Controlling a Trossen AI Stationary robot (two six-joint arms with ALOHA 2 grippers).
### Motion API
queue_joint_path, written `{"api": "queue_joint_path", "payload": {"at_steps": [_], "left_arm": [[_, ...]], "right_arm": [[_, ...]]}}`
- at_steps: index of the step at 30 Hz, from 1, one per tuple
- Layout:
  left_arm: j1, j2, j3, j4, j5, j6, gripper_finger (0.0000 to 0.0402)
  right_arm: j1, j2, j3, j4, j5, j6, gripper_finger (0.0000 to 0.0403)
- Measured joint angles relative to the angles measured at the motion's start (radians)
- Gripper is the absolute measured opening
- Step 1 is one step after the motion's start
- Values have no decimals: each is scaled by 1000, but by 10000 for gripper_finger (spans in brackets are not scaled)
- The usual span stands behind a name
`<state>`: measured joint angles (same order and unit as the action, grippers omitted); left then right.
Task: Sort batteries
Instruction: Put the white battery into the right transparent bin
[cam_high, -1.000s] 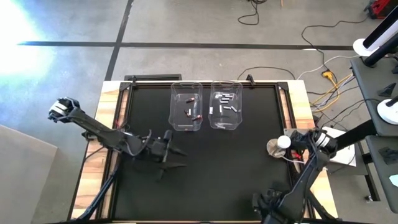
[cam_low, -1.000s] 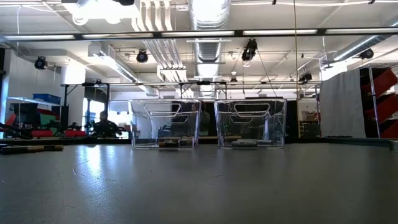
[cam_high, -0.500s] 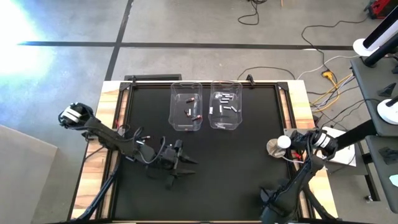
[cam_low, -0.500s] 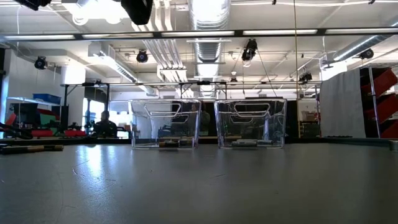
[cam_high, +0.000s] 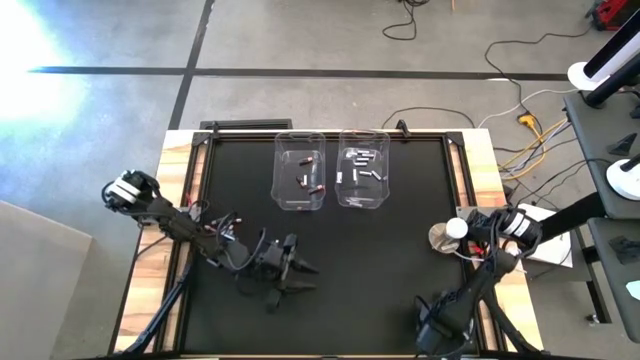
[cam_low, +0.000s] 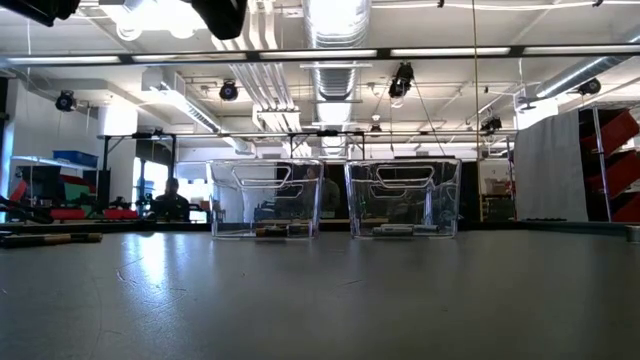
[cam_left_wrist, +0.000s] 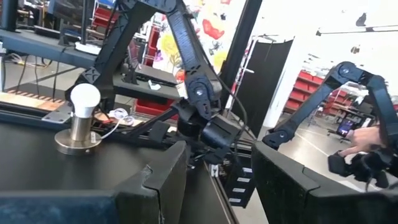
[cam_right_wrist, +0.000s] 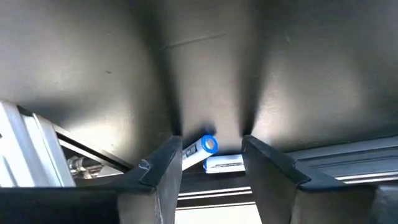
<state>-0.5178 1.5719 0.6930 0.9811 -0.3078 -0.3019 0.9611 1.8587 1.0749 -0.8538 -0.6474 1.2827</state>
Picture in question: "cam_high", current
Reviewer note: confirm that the clear plastic bin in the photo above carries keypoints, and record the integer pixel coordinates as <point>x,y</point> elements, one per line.
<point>285,195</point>
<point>380,195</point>

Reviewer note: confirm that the white round stand base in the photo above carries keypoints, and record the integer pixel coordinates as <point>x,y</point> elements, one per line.
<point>622,182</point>
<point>580,75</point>

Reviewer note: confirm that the red tool case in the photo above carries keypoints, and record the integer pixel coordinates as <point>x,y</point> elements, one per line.
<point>612,12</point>

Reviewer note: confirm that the black and white post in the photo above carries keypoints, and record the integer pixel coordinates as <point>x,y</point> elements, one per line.
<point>617,47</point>

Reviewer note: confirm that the black flat part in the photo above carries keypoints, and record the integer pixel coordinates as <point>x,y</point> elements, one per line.
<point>625,249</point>

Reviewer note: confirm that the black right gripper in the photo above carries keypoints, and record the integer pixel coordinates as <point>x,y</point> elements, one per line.
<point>442,327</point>

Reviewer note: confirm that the gray side table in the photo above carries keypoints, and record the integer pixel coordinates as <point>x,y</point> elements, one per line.
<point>615,300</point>
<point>590,135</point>

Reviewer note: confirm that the yellow power plug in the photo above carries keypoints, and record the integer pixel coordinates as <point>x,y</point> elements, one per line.
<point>526,120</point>

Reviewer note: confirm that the black diagonal beam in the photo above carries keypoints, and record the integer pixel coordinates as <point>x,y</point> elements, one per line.
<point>575,215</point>

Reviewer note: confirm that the black bar behind table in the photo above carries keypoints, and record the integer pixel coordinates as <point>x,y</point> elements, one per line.
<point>245,124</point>

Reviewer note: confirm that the pale teal sheet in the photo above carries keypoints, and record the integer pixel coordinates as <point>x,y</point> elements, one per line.
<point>634,290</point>

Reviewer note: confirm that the gray cabinet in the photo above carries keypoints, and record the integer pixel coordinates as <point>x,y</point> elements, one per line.
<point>40,290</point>

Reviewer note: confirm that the black triangular bracket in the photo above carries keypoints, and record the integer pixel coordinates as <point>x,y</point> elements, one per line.
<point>625,147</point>

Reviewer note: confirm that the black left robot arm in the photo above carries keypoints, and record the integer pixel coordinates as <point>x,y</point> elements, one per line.
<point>175,225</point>

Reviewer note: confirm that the white board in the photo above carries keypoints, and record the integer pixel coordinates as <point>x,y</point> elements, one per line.
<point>555,245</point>

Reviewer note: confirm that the black table mat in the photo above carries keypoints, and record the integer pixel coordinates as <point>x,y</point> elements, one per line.
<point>350,280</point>

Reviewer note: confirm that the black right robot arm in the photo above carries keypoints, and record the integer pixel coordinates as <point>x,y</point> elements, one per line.
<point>480,285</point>

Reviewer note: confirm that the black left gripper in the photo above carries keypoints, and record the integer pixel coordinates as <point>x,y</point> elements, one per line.
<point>275,262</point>

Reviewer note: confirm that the black aluminium table frame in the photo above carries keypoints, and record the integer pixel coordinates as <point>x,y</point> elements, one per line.
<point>184,310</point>

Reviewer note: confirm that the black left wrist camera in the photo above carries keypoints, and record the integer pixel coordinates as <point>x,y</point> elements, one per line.
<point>290,244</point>

